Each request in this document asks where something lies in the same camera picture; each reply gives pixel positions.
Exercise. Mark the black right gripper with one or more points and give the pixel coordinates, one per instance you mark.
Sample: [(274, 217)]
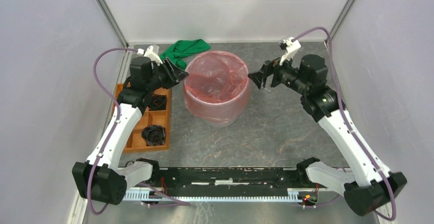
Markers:
[(259, 77)]

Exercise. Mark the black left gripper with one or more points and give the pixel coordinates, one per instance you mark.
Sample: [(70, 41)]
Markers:
[(175, 75)]

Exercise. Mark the grey plastic trash bin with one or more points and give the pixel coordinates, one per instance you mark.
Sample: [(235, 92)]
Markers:
[(217, 90)]

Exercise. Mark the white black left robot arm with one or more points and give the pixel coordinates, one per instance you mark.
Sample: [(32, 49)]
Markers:
[(98, 177)]

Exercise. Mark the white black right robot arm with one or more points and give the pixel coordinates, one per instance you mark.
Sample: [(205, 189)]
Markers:
[(370, 184)]

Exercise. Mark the black trash bag roll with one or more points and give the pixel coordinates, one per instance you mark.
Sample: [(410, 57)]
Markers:
[(158, 102)]

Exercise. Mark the green crumpled cloth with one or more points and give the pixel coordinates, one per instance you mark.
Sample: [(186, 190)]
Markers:
[(183, 49)]

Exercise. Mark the black bag roll front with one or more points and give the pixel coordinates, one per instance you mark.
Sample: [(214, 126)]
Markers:
[(154, 135)]

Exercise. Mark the orange compartment tray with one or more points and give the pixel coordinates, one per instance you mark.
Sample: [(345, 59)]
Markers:
[(135, 142)]

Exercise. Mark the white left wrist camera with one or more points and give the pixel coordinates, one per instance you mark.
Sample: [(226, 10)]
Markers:
[(152, 53)]

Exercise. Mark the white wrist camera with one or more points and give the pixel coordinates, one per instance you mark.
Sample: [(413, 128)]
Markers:
[(152, 53), (291, 46)]

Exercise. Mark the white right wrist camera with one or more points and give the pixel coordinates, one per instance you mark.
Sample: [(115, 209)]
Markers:
[(291, 46)]

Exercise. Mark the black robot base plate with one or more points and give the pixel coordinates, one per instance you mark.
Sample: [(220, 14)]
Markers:
[(228, 181)]

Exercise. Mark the aluminium corner post right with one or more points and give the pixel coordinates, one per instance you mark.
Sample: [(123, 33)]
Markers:
[(348, 5)]

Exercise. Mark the aluminium corner post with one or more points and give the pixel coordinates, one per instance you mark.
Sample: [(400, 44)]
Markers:
[(348, 5), (112, 22)]

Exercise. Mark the aluminium corner post left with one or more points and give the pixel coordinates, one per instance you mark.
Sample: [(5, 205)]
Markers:
[(112, 22)]

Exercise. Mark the aluminium frame rail front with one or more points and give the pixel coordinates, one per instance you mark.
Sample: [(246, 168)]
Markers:
[(148, 194)]

